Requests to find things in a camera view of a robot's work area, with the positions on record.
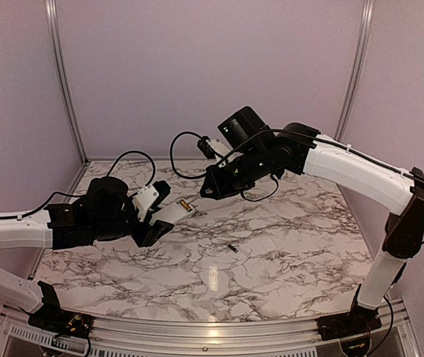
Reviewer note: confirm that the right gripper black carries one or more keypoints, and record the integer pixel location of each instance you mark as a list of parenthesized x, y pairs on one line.
[(220, 190)]

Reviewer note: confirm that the battery in remote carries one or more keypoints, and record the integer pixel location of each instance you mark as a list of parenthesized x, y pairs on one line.
[(185, 205)]

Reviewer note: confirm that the left aluminium frame post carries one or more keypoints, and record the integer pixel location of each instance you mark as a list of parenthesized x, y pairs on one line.
[(54, 31)]

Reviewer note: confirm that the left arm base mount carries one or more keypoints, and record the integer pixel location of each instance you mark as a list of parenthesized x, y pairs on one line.
[(52, 317)]

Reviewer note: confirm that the white remote control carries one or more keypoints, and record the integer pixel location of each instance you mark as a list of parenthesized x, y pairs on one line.
[(175, 213)]

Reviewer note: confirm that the black battery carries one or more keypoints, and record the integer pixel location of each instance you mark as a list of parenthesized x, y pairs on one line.
[(235, 250)]

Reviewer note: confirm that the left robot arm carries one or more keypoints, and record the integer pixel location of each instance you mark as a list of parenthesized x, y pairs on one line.
[(105, 213)]

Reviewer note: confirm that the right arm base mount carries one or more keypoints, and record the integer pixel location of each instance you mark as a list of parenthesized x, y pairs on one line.
[(353, 322)]

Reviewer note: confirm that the aluminium frame post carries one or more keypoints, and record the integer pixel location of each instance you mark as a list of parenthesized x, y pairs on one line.
[(54, 31), (356, 68)]

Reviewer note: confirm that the white battery cover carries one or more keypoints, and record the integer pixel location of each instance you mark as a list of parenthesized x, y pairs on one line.
[(269, 245)]

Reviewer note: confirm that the front aluminium rail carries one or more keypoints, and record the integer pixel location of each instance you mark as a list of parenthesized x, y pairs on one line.
[(113, 336)]

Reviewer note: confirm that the right aluminium frame post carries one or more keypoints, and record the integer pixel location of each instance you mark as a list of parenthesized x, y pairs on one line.
[(356, 68)]

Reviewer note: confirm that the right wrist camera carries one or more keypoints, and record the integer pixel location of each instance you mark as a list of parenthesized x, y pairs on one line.
[(212, 149)]

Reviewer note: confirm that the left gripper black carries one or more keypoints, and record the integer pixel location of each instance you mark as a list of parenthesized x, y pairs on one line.
[(155, 235)]

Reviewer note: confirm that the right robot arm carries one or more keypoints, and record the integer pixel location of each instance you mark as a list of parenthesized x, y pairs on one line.
[(255, 150)]

